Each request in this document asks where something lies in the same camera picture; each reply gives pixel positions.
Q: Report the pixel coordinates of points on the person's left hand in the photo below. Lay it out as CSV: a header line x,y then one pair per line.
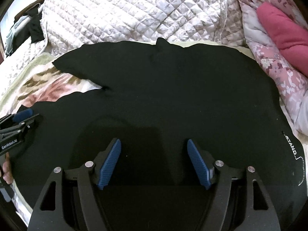
x,y
7,170

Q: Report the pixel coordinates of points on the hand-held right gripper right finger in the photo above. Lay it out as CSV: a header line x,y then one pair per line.
x,y
198,163

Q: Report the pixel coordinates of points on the quilted beige bedspread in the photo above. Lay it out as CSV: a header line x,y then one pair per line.
x,y
120,12

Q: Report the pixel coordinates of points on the black pants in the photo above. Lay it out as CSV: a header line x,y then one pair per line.
x,y
156,89

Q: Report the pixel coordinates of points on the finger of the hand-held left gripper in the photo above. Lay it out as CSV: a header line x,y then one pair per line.
x,y
23,114
33,120

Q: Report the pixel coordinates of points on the grey-blue garment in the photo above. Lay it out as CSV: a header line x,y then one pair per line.
x,y
14,37

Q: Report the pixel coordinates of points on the pink floral comforter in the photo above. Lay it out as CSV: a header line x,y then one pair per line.
x,y
276,65

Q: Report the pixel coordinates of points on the black garment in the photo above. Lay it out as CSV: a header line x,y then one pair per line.
x,y
36,26

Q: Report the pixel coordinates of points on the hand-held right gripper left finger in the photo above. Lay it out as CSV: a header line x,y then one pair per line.
x,y
109,163

